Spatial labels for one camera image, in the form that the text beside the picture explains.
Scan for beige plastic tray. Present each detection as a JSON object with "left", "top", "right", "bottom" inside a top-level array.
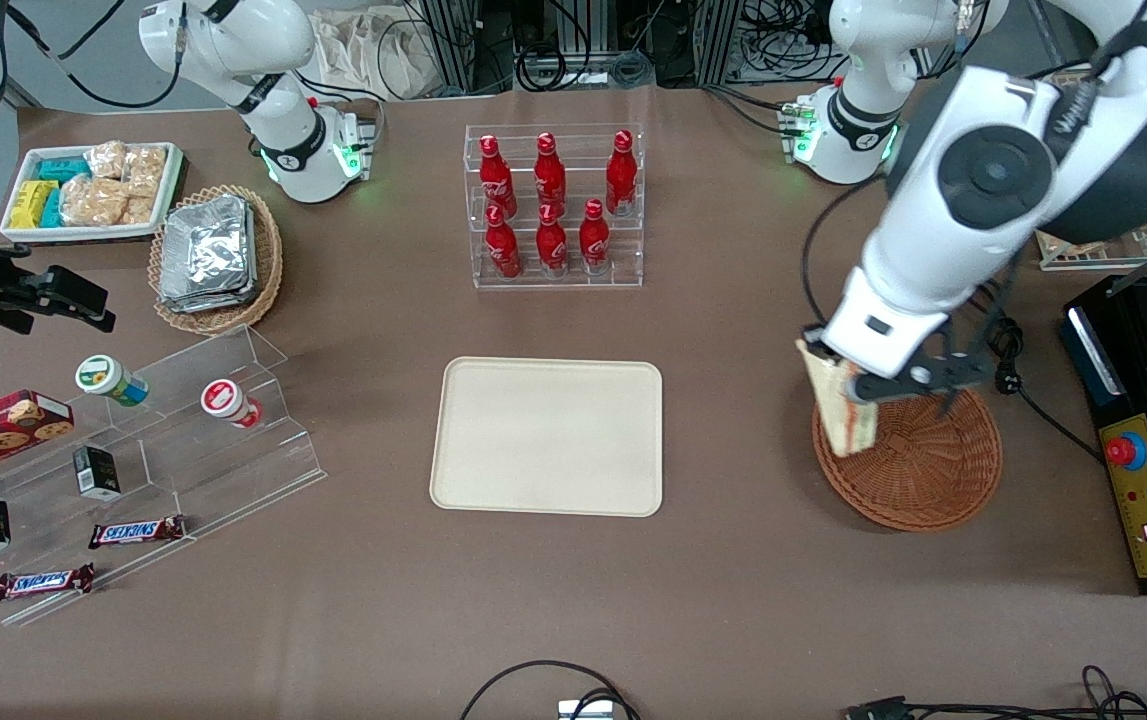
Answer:
[{"left": 430, "top": 357, "right": 664, "bottom": 518}]

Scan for black right base cables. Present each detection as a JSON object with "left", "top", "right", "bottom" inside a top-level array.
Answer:
[{"left": 295, "top": 68, "right": 386, "bottom": 153}]

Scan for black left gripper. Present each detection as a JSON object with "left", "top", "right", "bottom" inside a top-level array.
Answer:
[{"left": 800, "top": 323, "right": 994, "bottom": 418}]

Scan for cup with green lid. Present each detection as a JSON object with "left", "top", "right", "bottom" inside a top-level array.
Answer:
[{"left": 75, "top": 355, "right": 150, "bottom": 408}]

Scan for red cola bottle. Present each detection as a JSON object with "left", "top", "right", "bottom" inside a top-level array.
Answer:
[
  {"left": 579, "top": 198, "right": 612, "bottom": 274},
  {"left": 536, "top": 203, "right": 570, "bottom": 274},
  {"left": 479, "top": 135, "right": 518, "bottom": 217},
  {"left": 485, "top": 205, "right": 523, "bottom": 280},
  {"left": 605, "top": 130, "right": 639, "bottom": 217},
  {"left": 534, "top": 132, "right": 568, "bottom": 213}
]

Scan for black base cables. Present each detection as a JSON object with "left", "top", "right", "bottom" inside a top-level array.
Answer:
[
  {"left": 295, "top": 68, "right": 386, "bottom": 153},
  {"left": 701, "top": 82, "right": 806, "bottom": 138}
]

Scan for black looped table cable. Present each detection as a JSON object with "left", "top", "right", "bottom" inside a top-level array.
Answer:
[{"left": 460, "top": 659, "right": 642, "bottom": 720}]

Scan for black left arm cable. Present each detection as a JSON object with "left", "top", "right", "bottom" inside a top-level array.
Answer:
[{"left": 800, "top": 173, "right": 896, "bottom": 333}]

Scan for white cloth bag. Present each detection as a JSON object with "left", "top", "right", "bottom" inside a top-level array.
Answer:
[{"left": 311, "top": 8, "right": 436, "bottom": 102}]

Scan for snickers chocolate bar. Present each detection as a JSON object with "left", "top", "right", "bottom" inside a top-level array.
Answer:
[
  {"left": 88, "top": 515, "right": 187, "bottom": 551},
  {"left": 0, "top": 564, "right": 96, "bottom": 604}
]

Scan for round brown wicker basket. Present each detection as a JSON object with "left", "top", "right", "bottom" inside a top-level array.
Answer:
[{"left": 812, "top": 385, "right": 1003, "bottom": 532}]

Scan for oval light wicker basket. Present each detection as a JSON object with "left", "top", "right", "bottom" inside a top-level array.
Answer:
[{"left": 148, "top": 185, "right": 284, "bottom": 336}]

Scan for cup with red lid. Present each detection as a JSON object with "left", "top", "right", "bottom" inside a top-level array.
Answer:
[{"left": 200, "top": 379, "right": 265, "bottom": 430}]

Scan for triangular sandwich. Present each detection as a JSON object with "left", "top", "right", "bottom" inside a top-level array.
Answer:
[{"left": 796, "top": 340, "right": 881, "bottom": 459}]

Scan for coiled black cable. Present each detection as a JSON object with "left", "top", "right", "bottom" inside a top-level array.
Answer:
[{"left": 515, "top": 42, "right": 656, "bottom": 93}]

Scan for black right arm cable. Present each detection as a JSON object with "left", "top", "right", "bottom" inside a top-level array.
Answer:
[{"left": 5, "top": 0, "right": 186, "bottom": 110}]

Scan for black power plug cable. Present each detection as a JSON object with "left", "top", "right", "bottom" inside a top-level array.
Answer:
[{"left": 985, "top": 312, "right": 1106, "bottom": 464}]

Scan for aluminium frame post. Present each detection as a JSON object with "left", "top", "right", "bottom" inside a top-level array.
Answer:
[{"left": 418, "top": 0, "right": 516, "bottom": 97}]

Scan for white rectangular snack tray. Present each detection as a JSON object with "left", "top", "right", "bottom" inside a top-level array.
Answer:
[{"left": 0, "top": 142, "right": 184, "bottom": 244}]

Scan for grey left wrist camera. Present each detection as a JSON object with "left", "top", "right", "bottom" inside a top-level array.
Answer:
[{"left": 851, "top": 360, "right": 938, "bottom": 403}]

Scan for clear acrylic bottle rack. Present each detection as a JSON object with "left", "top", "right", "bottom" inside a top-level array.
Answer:
[{"left": 464, "top": 124, "right": 645, "bottom": 290}]

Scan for yellow snack pack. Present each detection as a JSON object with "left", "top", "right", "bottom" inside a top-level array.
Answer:
[{"left": 10, "top": 180, "right": 59, "bottom": 230}]

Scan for silver foil pack stack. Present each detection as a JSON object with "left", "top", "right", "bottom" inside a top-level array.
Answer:
[{"left": 158, "top": 195, "right": 259, "bottom": 314}]

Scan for black left base cables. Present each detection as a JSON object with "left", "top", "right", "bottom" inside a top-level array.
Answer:
[{"left": 701, "top": 82, "right": 806, "bottom": 138}]

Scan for black cable with connector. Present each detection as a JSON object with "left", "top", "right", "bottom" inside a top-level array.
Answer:
[{"left": 845, "top": 664, "right": 1147, "bottom": 720}]

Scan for clear acrylic stepped stand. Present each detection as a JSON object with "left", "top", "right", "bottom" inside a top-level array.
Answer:
[{"left": 0, "top": 325, "right": 327, "bottom": 628}]

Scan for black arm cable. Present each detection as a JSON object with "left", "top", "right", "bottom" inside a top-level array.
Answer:
[
  {"left": 800, "top": 173, "right": 896, "bottom": 333},
  {"left": 5, "top": 0, "right": 186, "bottom": 110}
]

